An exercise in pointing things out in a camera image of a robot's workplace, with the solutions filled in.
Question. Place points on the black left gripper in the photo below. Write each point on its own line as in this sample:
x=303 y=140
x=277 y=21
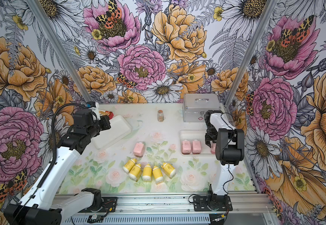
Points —
x=105 y=120

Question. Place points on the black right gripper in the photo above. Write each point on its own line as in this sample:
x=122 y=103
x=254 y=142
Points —
x=208 y=139

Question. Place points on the pink pencil sharpener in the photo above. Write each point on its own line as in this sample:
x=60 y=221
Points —
x=196 y=147
x=213 y=148
x=139 y=149
x=186 y=147

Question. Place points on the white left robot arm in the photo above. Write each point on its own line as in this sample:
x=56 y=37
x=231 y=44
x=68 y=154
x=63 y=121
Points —
x=35 y=208

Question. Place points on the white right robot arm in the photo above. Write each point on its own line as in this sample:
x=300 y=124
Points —
x=229 y=152

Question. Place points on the white right storage tray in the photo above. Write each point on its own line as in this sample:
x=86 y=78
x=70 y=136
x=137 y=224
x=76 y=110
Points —
x=192 y=135

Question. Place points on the white storage tray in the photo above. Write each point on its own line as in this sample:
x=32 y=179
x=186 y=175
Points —
x=192 y=135
x=120 y=128

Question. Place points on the white left storage tray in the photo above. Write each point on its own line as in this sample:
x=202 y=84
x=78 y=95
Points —
x=120 y=128

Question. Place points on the red object behind left gripper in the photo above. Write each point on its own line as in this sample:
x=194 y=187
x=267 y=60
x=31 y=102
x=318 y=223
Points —
x=107 y=113

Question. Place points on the silver aluminium first aid case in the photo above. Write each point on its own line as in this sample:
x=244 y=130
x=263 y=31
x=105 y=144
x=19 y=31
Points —
x=196 y=105

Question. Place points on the small clear glass bottle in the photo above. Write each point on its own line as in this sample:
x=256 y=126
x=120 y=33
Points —
x=160 y=116

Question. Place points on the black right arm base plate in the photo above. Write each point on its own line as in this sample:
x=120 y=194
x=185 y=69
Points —
x=211 y=204

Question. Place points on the aluminium front rail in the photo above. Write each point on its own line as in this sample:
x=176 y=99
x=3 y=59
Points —
x=179 y=203

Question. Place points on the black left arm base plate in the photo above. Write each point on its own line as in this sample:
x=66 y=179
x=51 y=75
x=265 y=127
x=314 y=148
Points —
x=107 y=204

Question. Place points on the white vented cable duct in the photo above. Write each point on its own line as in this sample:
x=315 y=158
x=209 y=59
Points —
x=148 y=219

